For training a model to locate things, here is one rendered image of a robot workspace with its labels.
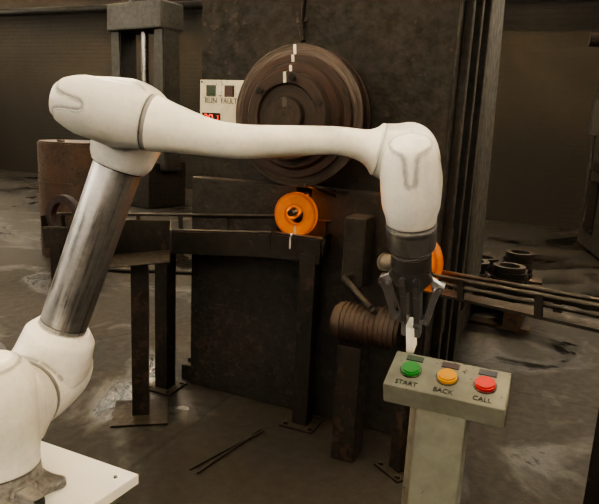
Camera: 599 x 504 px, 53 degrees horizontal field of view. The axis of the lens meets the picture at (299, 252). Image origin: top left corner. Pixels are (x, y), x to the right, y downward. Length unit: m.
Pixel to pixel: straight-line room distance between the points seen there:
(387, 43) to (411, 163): 1.17
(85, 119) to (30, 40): 10.76
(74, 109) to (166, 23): 6.42
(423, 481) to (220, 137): 0.81
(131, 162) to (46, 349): 0.43
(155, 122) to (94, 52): 9.79
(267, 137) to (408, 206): 0.28
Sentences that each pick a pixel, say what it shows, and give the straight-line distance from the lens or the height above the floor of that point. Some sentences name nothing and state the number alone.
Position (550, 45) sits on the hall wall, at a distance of 8.04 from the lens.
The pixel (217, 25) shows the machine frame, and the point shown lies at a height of 1.44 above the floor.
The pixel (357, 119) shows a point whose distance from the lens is 1.97.
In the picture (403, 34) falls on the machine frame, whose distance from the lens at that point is 2.11.
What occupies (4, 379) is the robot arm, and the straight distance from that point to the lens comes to 1.23.
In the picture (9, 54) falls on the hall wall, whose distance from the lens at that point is 12.21.
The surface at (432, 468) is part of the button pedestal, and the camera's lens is 1.33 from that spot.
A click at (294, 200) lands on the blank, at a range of 2.08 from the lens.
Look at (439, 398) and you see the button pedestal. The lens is 1.24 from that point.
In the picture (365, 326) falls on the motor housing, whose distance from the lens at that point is 1.88.
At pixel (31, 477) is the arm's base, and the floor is 0.41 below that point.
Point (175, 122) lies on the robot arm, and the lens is 1.05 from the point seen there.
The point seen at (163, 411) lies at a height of 0.01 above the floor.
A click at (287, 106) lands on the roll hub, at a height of 1.15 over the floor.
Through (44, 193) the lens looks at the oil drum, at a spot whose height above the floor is 0.50.
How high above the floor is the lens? 1.09
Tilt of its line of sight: 12 degrees down
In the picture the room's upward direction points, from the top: 3 degrees clockwise
